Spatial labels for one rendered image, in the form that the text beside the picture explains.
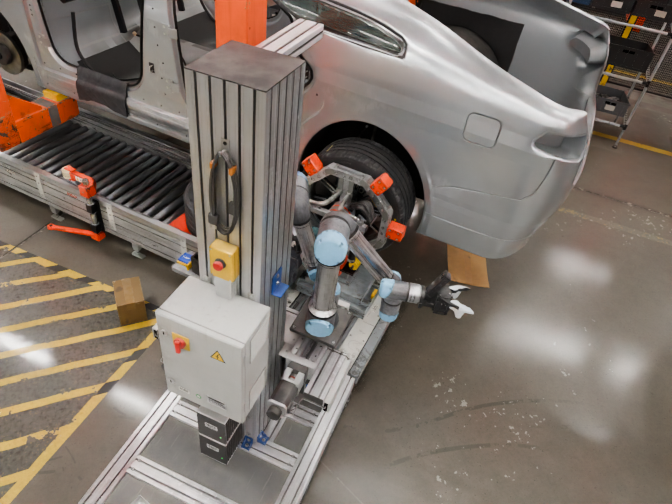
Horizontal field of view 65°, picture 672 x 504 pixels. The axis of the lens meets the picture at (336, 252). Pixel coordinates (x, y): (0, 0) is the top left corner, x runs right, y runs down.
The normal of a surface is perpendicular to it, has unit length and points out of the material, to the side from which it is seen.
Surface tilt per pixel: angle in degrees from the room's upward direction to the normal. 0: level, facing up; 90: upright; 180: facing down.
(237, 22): 90
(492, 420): 0
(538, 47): 90
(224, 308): 0
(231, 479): 0
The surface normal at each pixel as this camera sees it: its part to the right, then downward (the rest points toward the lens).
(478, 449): 0.11, -0.74
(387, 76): -0.41, 0.44
